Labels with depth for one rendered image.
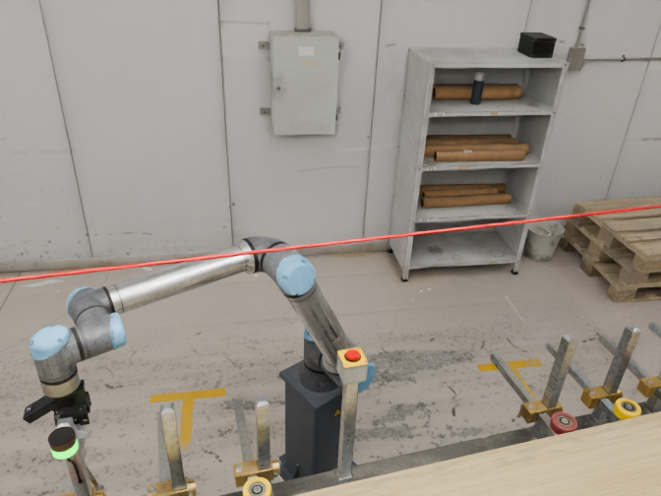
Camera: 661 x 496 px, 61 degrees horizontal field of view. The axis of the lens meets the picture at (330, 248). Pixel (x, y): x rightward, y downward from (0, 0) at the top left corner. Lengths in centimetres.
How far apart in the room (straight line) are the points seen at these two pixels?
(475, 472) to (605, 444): 45
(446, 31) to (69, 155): 259
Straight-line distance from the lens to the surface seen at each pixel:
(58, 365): 155
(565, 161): 475
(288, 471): 287
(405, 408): 320
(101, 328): 155
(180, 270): 172
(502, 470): 185
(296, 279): 171
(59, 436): 159
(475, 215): 407
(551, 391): 211
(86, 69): 390
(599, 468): 197
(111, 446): 313
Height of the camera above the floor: 229
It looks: 31 degrees down
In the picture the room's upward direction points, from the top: 2 degrees clockwise
